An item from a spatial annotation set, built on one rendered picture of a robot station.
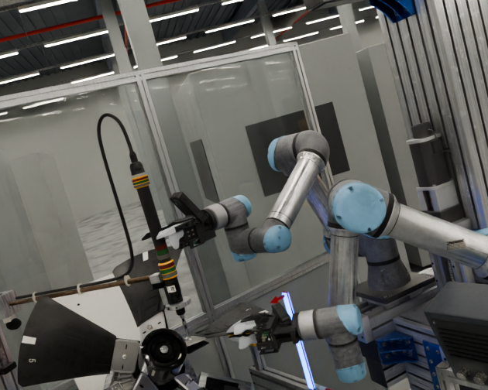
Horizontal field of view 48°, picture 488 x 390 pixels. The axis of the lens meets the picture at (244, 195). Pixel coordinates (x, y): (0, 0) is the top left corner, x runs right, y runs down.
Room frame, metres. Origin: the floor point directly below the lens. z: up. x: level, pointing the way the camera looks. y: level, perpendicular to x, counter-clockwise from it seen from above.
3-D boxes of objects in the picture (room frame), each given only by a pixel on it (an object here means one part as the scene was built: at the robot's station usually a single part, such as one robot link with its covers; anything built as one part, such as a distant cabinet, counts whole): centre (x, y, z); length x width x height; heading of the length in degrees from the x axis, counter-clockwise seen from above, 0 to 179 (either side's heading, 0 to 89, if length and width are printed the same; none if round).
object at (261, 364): (1.89, 0.11, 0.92); 0.03 x 0.03 x 0.12; 33
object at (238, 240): (1.63, 0.04, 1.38); 0.11 x 0.08 x 0.11; 43
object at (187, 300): (1.45, 0.26, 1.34); 0.09 x 0.07 x 0.10; 68
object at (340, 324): (1.32, -0.14, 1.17); 0.11 x 0.08 x 0.09; 70
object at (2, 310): (1.68, 0.83, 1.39); 0.10 x 0.07 x 0.08; 68
